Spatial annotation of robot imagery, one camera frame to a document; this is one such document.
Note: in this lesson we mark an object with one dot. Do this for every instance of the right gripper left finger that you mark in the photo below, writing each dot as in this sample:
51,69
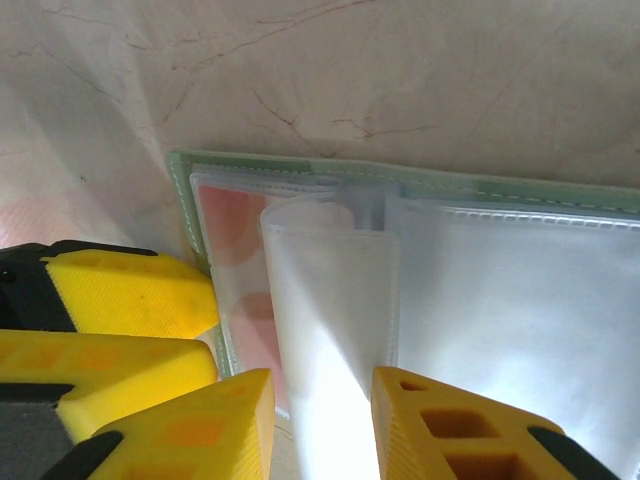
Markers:
210,440

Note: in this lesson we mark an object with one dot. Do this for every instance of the green card holder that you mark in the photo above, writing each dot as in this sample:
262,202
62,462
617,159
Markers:
500,300

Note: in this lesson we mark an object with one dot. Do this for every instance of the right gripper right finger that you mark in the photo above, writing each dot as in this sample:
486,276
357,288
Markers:
450,440

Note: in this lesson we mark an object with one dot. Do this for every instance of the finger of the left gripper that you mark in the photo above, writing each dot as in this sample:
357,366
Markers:
125,370
140,295

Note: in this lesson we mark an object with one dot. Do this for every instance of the white card with red circles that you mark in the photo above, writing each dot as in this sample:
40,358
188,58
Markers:
225,225

